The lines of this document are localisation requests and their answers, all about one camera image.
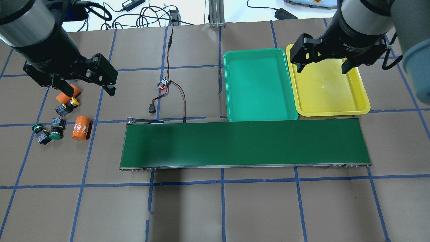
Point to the green push button left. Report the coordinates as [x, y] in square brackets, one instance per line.
[41, 134]

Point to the yellow plastic tray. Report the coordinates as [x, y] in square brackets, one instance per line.
[322, 90]

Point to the small circuit board red LED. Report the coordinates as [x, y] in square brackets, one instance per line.
[164, 83]

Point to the black power adapter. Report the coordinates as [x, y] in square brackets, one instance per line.
[282, 14]

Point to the green push button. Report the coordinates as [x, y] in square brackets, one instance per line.
[41, 134]
[57, 128]

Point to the orange 4680 battery cylinder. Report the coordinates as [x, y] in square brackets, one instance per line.
[81, 128]

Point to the green push button right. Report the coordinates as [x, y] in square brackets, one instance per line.
[57, 128]

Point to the aluminium frame post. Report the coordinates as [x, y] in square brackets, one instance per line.
[216, 14]

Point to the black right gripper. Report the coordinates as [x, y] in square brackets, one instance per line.
[357, 35]

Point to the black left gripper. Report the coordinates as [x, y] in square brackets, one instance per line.
[50, 47]

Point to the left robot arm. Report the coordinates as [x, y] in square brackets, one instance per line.
[34, 29]

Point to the yellow push button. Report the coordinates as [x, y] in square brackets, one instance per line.
[66, 108]

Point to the green plastic tray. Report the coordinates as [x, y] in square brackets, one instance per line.
[258, 86]

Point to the plain orange cylinder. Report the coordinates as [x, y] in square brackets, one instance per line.
[62, 98]

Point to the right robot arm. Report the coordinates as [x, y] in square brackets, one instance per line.
[410, 19]

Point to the green conveyor belt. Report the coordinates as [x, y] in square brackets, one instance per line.
[327, 142]

